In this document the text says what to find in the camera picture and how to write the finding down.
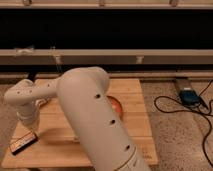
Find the orange bowl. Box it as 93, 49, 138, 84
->
108, 96, 123, 119

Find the blue power adapter box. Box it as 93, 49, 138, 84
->
179, 88, 200, 106

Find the grey horizontal rail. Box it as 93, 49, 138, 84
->
0, 49, 213, 65

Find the dark rectangular eraser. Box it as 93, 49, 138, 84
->
9, 132, 38, 155

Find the black floor cable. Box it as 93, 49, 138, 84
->
153, 78, 213, 168

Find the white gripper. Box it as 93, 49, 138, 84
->
17, 109, 40, 132

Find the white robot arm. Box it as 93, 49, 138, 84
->
4, 67, 151, 171

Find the white squeeze bottle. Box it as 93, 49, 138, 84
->
36, 98, 50, 108

